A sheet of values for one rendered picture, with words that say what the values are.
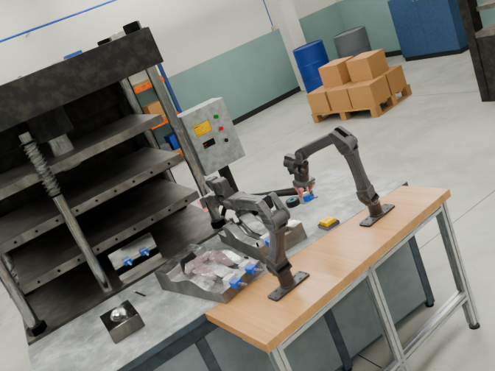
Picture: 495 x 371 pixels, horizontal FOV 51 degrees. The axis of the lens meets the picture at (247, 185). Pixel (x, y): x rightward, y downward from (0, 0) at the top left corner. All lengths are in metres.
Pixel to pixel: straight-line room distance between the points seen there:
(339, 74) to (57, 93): 5.24
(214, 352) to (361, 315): 0.84
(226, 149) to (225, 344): 1.29
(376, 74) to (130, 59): 4.83
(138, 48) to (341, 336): 1.86
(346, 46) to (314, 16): 2.03
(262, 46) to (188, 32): 1.55
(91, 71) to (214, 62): 7.07
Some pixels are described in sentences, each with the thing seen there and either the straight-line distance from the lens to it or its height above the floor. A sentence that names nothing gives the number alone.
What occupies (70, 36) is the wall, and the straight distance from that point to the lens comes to 9.06.
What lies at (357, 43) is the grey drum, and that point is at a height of 0.68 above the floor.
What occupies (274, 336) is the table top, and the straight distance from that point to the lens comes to 2.00.
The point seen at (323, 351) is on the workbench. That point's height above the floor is 0.21.
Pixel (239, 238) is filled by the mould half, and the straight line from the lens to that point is 2.64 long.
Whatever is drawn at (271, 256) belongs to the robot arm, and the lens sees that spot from 2.15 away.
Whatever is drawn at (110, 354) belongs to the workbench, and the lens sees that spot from 2.43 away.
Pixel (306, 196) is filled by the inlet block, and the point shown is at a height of 0.94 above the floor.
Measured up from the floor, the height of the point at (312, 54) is 0.73.
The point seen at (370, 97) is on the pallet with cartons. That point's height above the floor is 0.28.
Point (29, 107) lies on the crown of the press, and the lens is 2.81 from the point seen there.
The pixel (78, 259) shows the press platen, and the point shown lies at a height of 1.01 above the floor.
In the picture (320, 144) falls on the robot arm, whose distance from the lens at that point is 2.48.
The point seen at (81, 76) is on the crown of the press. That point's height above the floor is 1.90.
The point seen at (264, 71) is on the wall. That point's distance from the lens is 10.33.
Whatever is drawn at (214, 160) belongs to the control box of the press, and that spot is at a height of 1.14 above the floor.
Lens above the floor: 1.91
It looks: 18 degrees down
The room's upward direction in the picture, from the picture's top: 22 degrees counter-clockwise
